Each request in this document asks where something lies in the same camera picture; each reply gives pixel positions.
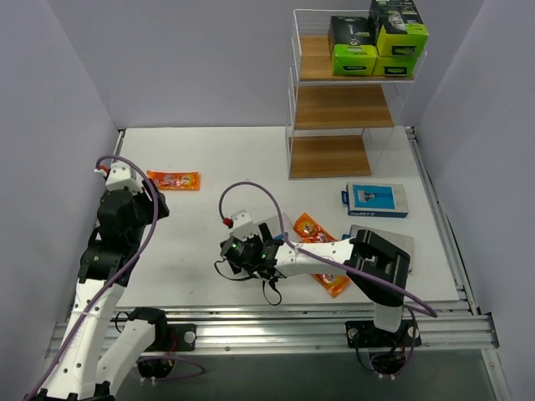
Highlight grey box blue razor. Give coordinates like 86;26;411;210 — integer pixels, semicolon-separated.
343;225;415;259
261;212;300;242

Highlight tall green black razor box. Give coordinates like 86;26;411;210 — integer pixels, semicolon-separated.
372;55;419;78

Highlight black green razor pack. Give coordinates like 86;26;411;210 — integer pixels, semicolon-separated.
328;16;377;76

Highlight small black green razor box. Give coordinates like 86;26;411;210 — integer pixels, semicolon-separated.
369;1;429;58

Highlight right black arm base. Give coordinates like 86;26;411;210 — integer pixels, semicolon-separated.
344;319;422;348

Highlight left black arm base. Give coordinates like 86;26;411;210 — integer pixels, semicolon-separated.
167;323;197;353

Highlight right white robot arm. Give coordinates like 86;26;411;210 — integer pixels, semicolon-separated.
220;230;410;345

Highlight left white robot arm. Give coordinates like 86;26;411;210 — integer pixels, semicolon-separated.
26;178;169;400

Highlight orange razor bag far left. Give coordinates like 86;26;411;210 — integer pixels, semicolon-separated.
146;170;201;191

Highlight orange razor bag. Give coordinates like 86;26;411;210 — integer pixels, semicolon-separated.
293;213;337;243
313;274;351;297
146;170;201;191

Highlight orange razor bag upper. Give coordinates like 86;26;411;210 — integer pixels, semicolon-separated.
293;213;337;243

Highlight orange razor bag lower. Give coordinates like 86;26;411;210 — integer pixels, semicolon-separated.
313;274;351;297

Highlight blue white razor box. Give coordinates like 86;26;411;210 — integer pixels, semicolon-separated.
341;182;409;218

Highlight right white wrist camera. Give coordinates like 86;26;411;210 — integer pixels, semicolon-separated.
223;210;257;241

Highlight aluminium mounting rail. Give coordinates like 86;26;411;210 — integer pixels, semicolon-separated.
45;304;498;358

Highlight white wire wooden shelf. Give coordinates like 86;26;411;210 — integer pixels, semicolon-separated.
285;6;426;179

